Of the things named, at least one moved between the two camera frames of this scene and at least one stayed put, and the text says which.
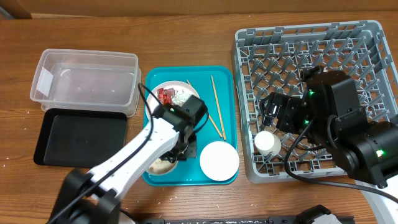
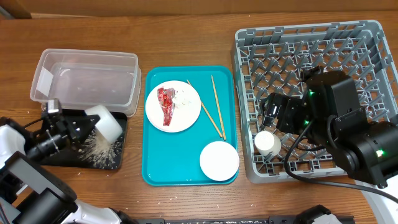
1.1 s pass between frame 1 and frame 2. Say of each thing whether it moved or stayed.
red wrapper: stayed
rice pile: moved
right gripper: stayed
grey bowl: moved
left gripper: moved
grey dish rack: stayed
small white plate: stayed
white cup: stayed
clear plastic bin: stayed
